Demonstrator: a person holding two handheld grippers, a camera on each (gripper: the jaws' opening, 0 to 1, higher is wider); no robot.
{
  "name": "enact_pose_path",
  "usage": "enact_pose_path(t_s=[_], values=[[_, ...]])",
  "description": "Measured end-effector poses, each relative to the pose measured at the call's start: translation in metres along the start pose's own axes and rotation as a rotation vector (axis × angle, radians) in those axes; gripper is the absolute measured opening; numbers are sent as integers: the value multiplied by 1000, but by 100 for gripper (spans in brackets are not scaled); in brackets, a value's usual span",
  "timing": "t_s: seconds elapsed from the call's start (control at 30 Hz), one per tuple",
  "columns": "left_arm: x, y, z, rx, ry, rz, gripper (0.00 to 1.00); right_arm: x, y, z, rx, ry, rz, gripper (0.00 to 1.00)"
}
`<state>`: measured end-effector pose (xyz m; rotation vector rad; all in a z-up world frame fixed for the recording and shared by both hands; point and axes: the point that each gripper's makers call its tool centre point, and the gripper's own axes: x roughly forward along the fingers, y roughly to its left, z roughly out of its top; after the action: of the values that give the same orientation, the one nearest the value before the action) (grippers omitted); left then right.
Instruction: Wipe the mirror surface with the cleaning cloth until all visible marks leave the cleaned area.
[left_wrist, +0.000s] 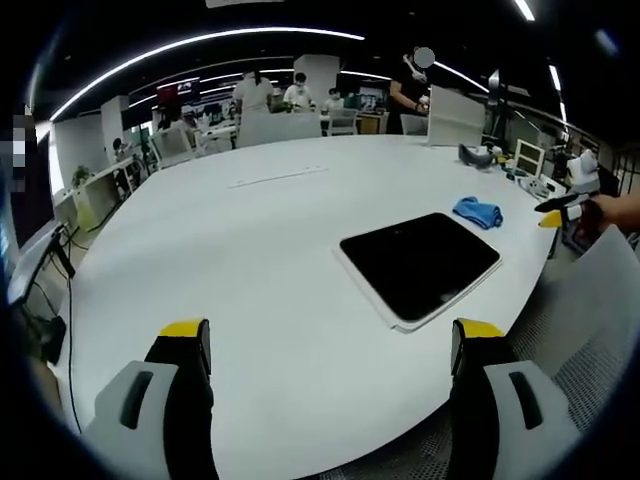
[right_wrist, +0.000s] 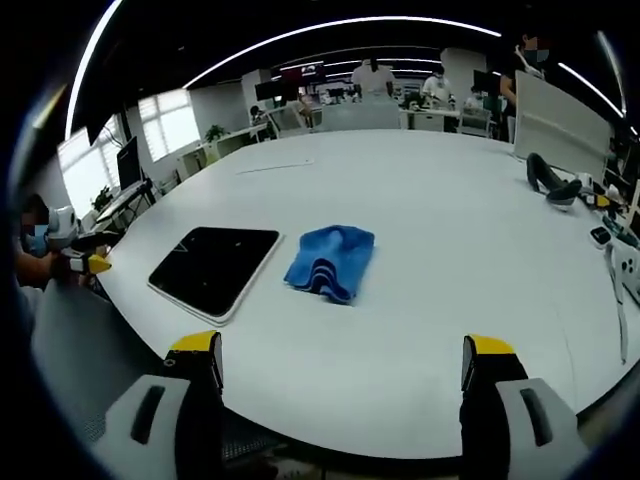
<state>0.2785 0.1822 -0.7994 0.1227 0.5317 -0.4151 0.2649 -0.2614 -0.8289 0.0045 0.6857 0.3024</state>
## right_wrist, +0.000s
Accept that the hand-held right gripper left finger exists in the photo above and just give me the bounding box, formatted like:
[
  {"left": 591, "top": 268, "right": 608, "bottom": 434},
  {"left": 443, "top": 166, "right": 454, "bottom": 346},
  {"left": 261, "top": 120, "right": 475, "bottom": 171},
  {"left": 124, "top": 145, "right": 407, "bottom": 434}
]
[{"left": 92, "top": 329, "right": 224, "bottom": 480}]

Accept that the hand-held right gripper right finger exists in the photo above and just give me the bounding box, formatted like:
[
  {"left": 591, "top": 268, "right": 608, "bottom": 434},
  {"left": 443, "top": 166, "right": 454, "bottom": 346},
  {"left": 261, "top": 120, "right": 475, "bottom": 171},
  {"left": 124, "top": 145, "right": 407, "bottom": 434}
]
[{"left": 459, "top": 333, "right": 592, "bottom": 480}]

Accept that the blue cleaning cloth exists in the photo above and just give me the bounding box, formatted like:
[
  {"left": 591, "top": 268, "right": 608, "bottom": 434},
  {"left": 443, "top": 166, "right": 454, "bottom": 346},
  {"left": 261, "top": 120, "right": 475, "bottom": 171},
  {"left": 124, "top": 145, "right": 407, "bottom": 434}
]
[{"left": 283, "top": 224, "right": 378, "bottom": 308}]

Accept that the black computer monitor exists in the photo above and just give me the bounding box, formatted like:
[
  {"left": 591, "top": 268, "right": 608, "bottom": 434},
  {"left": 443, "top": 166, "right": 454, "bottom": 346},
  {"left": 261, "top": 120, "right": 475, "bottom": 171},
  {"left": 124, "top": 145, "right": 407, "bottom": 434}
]
[{"left": 115, "top": 135, "right": 145, "bottom": 192}]

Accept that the white controller device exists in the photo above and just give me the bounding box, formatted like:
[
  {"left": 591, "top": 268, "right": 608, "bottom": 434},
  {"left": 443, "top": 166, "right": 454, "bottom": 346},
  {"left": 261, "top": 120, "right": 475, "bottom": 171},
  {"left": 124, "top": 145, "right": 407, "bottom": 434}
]
[{"left": 611, "top": 243, "right": 640, "bottom": 289}]

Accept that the yellow and white tool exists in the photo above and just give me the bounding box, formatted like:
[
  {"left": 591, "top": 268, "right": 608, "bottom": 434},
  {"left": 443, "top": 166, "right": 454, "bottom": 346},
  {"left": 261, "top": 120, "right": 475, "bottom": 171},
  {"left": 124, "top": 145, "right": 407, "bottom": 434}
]
[{"left": 578, "top": 191, "right": 612, "bottom": 210}]

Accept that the dark grey curved headset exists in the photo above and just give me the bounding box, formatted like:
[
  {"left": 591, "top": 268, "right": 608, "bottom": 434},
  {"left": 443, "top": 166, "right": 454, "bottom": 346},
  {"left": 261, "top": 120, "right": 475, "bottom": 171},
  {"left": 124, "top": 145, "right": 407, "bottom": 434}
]
[{"left": 525, "top": 151, "right": 585, "bottom": 215}]

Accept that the grey low partition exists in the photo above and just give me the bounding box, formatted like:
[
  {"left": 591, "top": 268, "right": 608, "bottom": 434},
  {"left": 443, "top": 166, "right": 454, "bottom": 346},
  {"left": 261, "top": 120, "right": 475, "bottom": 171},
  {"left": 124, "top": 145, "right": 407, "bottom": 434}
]
[{"left": 319, "top": 101, "right": 402, "bottom": 133}]

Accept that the white desk partition panel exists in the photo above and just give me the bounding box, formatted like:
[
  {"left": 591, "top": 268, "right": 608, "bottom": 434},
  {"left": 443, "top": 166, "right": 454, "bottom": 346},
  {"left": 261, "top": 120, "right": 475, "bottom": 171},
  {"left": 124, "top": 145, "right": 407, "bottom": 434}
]
[{"left": 512, "top": 69, "right": 615, "bottom": 177}]

